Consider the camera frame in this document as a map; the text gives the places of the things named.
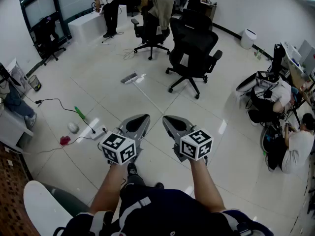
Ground person's dark shirt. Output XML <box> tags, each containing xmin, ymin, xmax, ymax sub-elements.
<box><xmin>53</xmin><ymin>187</ymin><xmax>274</xmax><ymax>236</ymax></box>

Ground white tangled cable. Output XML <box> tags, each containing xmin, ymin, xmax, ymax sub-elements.
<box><xmin>116</xmin><ymin>48</ymin><xmax>139</xmax><ymax>60</ymax></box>

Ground white and green round table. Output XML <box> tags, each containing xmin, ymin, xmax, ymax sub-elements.
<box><xmin>23</xmin><ymin>180</ymin><xmax>91</xmax><ymax>236</ymax></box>

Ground white broom with grey bristles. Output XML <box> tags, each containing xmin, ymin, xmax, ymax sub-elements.
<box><xmin>120</xmin><ymin>72</ymin><xmax>164</xmax><ymax>115</ymax></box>

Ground person's right forearm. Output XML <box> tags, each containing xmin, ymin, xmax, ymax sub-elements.
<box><xmin>189</xmin><ymin>159</ymin><xmax>227</xmax><ymax>213</ymax></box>

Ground person's left black shoe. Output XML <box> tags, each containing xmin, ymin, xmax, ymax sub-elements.
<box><xmin>127</xmin><ymin>162</ymin><xmax>138</xmax><ymax>178</ymax></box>

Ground green plastic bottle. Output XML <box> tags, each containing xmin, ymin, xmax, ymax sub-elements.
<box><xmin>74</xmin><ymin>105</ymin><xmax>86</xmax><ymax>120</ymax></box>

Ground black backpack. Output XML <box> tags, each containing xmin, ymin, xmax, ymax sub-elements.
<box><xmin>260</xmin><ymin>126</ymin><xmax>287</xmax><ymax>154</ymax></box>

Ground white cabinet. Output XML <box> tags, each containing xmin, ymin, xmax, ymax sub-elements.
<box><xmin>0</xmin><ymin>103</ymin><xmax>34</xmax><ymax>152</ymax></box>

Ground black floor cable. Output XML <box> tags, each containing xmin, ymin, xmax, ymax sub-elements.
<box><xmin>35</xmin><ymin>98</ymin><xmax>96</xmax><ymax>135</ymax></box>

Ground white storage boxes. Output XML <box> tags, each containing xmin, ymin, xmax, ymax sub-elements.
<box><xmin>6</xmin><ymin>58</ymin><xmax>32</xmax><ymax>97</ymax></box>

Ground black mesh wastebasket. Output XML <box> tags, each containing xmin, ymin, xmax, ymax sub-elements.
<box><xmin>27</xmin><ymin>74</ymin><xmax>42</xmax><ymax>92</ymax></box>

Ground white trash bin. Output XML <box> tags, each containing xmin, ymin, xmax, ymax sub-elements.
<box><xmin>240</xmin><ymin>28</ymin><xmax>257</xmax><ymax>50</ymax></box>

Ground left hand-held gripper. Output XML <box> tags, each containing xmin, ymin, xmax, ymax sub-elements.
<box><xmin>99</xmin><ymin>114</ymin><xmax>151</xmax><ymax>167</ymax></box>

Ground large white power strip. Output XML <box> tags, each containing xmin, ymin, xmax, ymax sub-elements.
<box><xmin>90</xmin><ymin>124</ymin><xmax>109</xmax><ymax>140</ymax></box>

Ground wooden cabinet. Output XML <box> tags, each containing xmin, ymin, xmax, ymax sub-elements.
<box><xmin>196</xmin><ymin>0</ymin><xmax>218</xmax><ymax>19</ymax></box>

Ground person's left forearm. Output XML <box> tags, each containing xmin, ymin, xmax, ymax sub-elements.
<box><xmin>89</xmin><ymin>163</ymin><xmax>128</xmax><ymax>215</ymax></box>

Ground beige hooded sweatshirt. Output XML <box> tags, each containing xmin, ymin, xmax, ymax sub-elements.
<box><xmin>149</xmin><ymin>0</ymin><xmax>176</xmax><ymax>31</ymax></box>

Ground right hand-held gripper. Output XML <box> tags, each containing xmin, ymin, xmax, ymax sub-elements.
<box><xmin>162</xmin><ymin>115</ymin><xmax>214</xmax><ymax>167</ymax></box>

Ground brown brick-pattern carpet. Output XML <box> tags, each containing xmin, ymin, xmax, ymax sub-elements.
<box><xmin>0</xmin><ymin>143</ymin><xmax>41</xmax><ymax>236</ymax></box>

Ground grey harness strap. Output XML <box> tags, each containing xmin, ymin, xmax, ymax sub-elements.
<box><xmin>88</xmin><ymin>197</ymin><xmax>152</xmax><ymax>236</ymax></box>

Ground person's black trousers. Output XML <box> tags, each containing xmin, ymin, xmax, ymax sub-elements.
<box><xmin>119</xmin><ymin>175</ymin><xmax>164</xmax><ymax>199</ymax></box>

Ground white round object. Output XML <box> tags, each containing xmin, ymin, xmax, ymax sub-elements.
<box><xmin>67</xmin><ymin>122</ymin><xmax>80</xmax><ymax>134</ymax></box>

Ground wooden desk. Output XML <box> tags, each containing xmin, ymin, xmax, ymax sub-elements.
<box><xmin>280</xmin><ymin>39</ymin><xmax>315</xmax><ymax>108</ymax></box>

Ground white box platform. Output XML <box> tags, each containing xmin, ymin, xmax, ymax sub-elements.
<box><xmin>67</xmin><ymin>5</ymin><xmax>128</xmax><ymax>44</ymax></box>

